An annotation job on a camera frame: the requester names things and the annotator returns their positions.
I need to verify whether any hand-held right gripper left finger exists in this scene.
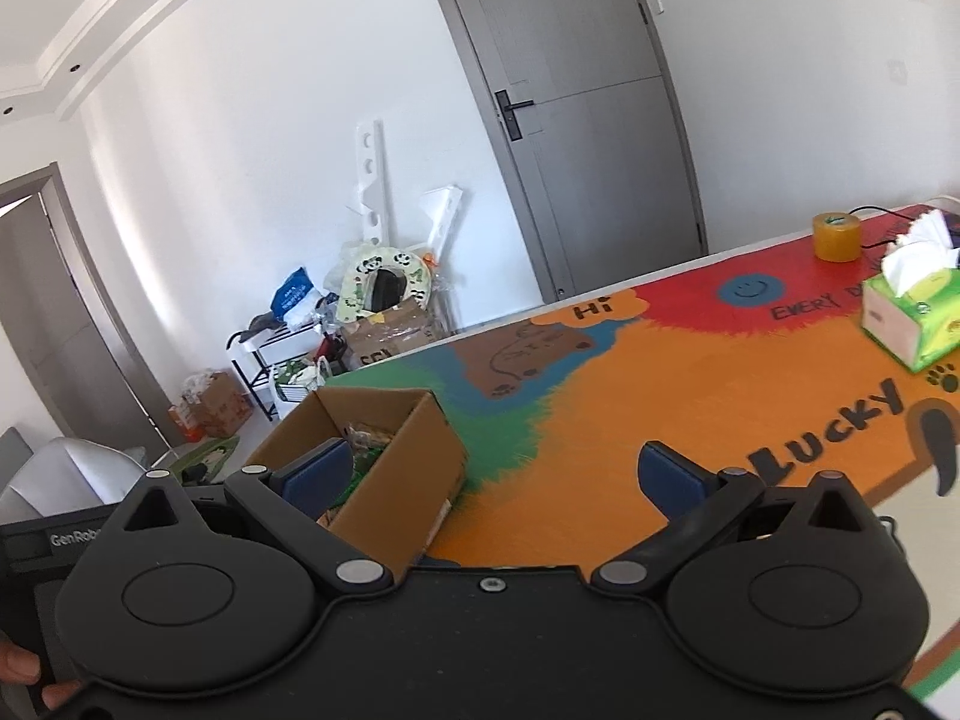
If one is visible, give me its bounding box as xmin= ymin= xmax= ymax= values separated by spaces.
xmin=112 ymin=436 xmax=395 ymax=601

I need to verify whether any green printed box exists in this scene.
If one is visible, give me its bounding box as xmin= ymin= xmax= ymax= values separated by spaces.
xmin=169 ymin=435 xmax=241 ymax=481

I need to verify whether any panda print toilet seat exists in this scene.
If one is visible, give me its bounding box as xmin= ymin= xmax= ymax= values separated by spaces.
xmin=336 ymin=244 xmax=432 ymax=331

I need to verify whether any blue plastic bag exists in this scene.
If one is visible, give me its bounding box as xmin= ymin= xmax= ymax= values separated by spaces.
xmin=270 ymin=266 xmax=316 ymax=320

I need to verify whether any green tissue box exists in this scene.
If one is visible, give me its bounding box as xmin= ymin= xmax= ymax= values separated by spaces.
xmin=861 ymin=208 xmax=960 ymax=374

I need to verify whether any taped cardboard box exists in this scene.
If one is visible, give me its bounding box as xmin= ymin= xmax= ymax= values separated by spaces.
xmin=341 ymin=300 xmax=443 ymax=372

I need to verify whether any black door handle lock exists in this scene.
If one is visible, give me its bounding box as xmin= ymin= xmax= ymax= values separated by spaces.
xmin=493 ymin=88 xmax=536 ymax=140

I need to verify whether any short white plastic rack part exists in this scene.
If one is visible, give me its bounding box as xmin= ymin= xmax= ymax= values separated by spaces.
xmin=416 ymin=186 xmax=462 ymax=256

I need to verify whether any grey side door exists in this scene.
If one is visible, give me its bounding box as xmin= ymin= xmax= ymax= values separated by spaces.
xmin=0 ymin=163 xmax=173 ymax=458

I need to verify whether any brown tape roll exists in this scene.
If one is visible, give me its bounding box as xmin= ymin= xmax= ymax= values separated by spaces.
xmin=812 ymin=211 xmax=862 ymax=263

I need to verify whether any golden pastry packet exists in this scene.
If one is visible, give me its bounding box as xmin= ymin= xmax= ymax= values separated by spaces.
xmin=343 ymin=424 xmax=395 ymax=451

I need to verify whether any person's left hand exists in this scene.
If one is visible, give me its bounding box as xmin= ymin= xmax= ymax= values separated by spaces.
xmin=0 ymin=636 xmax=82 ymax=718

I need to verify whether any tall white plastic rack part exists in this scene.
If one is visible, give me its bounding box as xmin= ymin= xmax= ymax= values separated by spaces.
xmin=346 ymin=118 xmax=391 ymax=245

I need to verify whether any black shoe rack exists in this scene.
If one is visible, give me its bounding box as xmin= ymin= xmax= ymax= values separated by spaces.
xmin=225 ymin=326 xmax=331 ymax=421

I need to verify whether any brown cardboard box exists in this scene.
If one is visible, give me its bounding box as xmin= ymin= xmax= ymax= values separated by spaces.
xmin=244 ymin=388 xmax=470 ymax=571

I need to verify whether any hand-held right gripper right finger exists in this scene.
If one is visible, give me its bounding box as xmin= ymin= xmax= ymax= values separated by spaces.
xmin=591 ymin=441 xmax=875 ymax=599

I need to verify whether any white chair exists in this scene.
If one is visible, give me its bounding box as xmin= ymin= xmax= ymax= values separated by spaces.
xmin=0 ymin=427 xmax=151 ymax=526

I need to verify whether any white tote bag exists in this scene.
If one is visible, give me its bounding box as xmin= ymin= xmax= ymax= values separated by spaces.
xmin=274 ymin=356 xmax=331 ymax=402

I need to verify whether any cardboard box with red print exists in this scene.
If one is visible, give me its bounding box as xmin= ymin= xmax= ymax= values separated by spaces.
xmin=180 ymin=371 xmax=252 ymax=436

